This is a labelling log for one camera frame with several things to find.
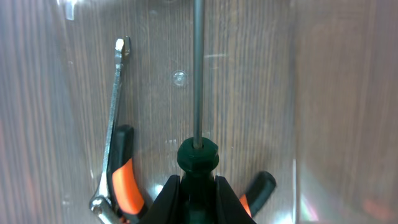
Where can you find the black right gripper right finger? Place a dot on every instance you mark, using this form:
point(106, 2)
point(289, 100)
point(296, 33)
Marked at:
point(229, 209)

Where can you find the clear plastic container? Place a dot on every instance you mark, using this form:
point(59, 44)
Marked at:
point(306, 90)

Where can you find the green handled screwdriver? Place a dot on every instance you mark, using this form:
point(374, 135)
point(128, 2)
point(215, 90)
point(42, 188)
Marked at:
point(197, 157)

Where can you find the orange black needle-nose pliers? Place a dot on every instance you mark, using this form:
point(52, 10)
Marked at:
point(131, 202)

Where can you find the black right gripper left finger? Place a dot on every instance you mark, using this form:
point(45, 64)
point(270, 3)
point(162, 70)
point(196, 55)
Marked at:
point(164, 210)

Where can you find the silver socket wrench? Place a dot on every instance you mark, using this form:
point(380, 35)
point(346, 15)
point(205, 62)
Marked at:
point(102, 203)

